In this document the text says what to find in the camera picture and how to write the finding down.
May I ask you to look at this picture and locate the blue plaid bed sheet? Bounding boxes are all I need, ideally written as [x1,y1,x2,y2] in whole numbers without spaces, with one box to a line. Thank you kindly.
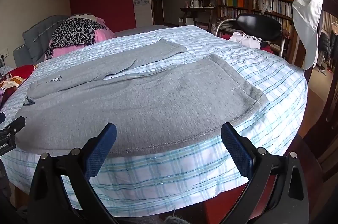
[1,26,308,217]

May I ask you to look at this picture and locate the red patterned quilt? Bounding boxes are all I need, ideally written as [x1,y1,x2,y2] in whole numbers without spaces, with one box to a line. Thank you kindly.
[1,65,38,107]

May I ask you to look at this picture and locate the grey padded headboard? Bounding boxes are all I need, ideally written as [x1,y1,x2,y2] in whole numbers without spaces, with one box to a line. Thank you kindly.
[13,15,69,68]

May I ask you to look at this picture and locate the pink polka dot bedding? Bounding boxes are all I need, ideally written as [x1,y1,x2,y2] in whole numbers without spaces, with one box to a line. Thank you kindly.
[49,15,117,59]

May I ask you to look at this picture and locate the leopard print cloth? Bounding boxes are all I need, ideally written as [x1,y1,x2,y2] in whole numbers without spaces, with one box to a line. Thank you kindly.
[45,18,108,61]

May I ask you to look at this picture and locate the white cloth on chair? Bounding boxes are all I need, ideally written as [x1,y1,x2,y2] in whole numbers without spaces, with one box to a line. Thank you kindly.
[229,32,262,49]

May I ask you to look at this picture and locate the black chair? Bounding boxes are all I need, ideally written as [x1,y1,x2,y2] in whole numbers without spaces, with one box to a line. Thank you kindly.
[214,13,289,57]

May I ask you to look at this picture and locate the wooden bookshelf with books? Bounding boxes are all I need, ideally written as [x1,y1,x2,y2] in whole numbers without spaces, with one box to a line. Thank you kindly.
[213,0,297,60]

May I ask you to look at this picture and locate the white cap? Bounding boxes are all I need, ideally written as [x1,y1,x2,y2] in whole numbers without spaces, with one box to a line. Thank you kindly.
[292,0,323,70]

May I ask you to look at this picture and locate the wall power socket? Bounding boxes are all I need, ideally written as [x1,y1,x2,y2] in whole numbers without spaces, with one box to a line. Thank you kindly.
[0,48,9,58]

